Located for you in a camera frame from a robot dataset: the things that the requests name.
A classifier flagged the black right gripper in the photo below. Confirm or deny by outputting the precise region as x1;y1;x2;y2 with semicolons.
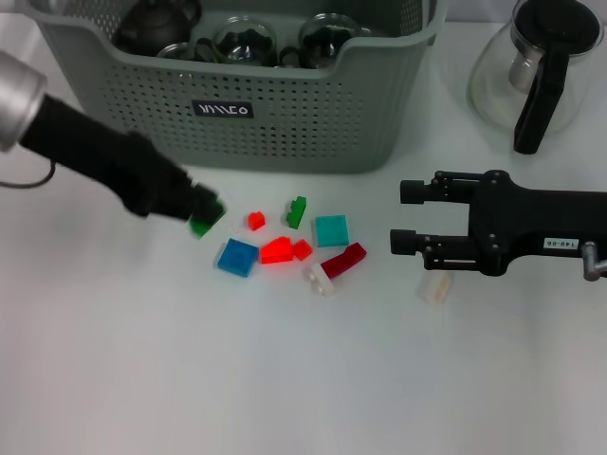
389;169;607;277

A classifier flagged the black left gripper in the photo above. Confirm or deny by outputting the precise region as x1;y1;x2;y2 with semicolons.
21;94;227;223

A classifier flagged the blue toy brick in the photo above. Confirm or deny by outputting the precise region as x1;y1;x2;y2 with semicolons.
216;237;260;280

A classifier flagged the pale translucent toy brick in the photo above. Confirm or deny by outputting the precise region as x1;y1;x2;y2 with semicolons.
415;272;455;305

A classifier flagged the orange-red sloped toy brick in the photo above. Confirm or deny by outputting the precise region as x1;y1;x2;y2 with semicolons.
260;235;298;265

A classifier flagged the white toy brick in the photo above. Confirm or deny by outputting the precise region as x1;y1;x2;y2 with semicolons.
303;262;340;298

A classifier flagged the grey perforated storage bin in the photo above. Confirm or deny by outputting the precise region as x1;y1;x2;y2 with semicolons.
28;0;450;174

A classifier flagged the green stepped toy brick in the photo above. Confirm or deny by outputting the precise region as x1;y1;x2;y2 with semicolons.
285;194;308;230

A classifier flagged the dark red long brick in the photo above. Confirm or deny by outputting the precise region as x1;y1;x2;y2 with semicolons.
321;241;369;281

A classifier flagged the teal square toy plate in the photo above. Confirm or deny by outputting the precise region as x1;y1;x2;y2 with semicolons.
315;214;352;248

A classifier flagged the metal right gripper connector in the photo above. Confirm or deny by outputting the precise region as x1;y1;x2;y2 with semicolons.
581;240;607;282

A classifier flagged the black clay teapot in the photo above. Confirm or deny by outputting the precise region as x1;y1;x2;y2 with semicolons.
113;0;205;53

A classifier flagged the glass teapot black handle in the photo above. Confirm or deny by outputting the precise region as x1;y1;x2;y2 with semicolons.
469;0;603;155

